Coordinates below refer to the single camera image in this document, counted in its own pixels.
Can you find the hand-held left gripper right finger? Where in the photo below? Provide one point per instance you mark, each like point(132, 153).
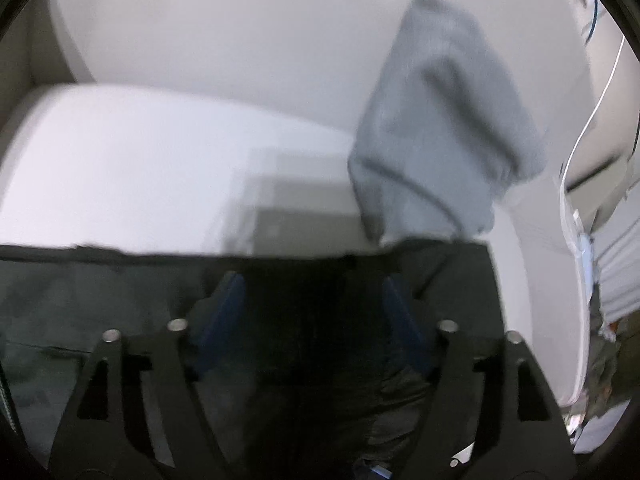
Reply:
point(404, 317)

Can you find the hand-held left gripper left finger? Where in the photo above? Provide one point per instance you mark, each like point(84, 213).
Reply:
point(227, 307)

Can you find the dark green pants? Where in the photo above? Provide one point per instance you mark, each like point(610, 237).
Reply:
point(310, 310)

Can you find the grey folded garment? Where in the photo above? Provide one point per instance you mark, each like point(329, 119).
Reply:
point(435, 135)

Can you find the light blue cloth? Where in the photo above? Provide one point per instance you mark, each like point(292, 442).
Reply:
point(587, 260)

